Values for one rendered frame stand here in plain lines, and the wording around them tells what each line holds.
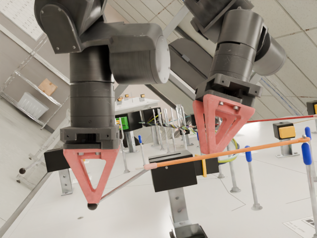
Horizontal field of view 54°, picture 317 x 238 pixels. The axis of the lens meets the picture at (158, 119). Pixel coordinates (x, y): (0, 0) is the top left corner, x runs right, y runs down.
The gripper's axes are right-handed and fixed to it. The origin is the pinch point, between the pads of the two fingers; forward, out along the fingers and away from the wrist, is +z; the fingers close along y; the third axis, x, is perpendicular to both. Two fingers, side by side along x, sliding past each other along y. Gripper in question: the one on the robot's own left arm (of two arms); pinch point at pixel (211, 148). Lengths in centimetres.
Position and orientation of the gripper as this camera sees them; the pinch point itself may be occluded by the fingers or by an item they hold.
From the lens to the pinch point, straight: 44.3
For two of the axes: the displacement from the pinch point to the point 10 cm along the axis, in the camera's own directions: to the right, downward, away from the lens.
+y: -1.5, 0.6, 9.9
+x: -9.5, -2.8, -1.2
